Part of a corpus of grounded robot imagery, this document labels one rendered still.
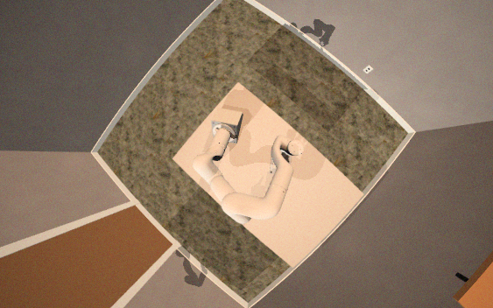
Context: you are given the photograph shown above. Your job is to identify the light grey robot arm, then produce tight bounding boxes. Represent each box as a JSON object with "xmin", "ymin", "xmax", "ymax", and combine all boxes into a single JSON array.
[{"xmin": 193, "ymin": 124, "xmax": 304, "ymax": 224}]

